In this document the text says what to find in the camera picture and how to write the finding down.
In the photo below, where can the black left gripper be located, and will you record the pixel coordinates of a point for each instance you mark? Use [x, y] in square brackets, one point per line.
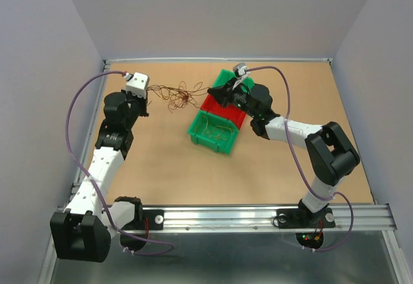
[142, 101]

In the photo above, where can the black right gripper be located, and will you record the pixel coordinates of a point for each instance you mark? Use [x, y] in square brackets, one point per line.
[224, 93]

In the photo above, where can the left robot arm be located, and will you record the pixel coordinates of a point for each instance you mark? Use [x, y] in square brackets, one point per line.
[84, 229]

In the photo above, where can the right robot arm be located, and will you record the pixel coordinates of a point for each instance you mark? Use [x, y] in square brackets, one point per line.
[330, 151]

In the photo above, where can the red plastic bin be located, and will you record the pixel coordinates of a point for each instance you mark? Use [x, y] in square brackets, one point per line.
[230, 113]

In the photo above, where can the near green plastic bin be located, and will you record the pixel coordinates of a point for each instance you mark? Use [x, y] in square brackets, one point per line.
[213, 132]

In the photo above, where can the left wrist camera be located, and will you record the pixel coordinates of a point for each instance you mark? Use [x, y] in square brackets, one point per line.
[137, 84]

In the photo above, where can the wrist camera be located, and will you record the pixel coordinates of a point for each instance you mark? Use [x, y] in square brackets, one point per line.
[137, 84]
[241, 72]

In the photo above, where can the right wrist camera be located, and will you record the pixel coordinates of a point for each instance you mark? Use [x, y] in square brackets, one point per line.
[241, 72]

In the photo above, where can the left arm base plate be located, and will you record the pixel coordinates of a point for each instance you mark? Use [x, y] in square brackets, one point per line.
[152, 220]

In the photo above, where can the aluminium mounting rail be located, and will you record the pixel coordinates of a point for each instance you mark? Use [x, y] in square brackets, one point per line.
[224, 219]

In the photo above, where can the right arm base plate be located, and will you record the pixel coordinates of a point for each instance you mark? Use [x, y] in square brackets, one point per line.
[296, 218]

